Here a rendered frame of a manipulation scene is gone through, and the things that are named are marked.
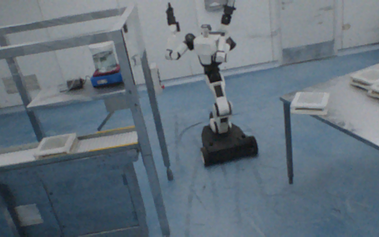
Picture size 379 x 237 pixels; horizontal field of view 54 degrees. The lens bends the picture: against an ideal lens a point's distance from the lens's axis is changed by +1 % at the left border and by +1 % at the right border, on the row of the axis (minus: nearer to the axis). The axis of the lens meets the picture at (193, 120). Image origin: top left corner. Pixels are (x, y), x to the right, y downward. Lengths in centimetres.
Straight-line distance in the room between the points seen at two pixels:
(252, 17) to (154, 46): 165
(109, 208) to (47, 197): 46
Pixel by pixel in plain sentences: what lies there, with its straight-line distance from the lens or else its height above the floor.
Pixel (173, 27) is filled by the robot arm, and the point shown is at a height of 140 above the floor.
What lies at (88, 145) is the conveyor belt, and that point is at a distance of 279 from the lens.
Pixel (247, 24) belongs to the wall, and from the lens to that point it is 627.
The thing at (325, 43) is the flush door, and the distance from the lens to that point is 674.
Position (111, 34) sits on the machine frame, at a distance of 223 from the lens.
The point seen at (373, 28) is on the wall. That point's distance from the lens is 703.
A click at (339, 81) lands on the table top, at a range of 337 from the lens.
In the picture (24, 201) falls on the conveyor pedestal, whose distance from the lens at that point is 303.
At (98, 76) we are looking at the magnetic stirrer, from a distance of 247.
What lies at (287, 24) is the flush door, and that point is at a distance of 644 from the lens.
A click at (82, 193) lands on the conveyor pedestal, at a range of 288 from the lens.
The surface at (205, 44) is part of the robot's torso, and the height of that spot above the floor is 121.
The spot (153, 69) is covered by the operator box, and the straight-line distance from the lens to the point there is 328.
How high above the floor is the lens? 209
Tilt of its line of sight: 25 degrees down
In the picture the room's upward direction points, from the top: 10 degrees counter-clockwise
